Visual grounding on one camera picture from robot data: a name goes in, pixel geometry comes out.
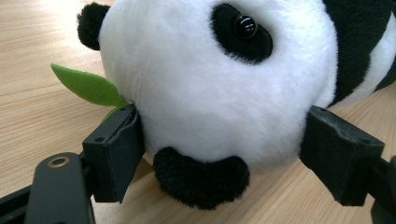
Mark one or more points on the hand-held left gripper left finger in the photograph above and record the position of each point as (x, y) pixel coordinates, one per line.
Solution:
(113, 155)

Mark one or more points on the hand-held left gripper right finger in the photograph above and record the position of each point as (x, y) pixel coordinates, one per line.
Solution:
(339, 155)

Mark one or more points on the panda plush toy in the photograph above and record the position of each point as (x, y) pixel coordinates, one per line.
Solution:
(202, 93)

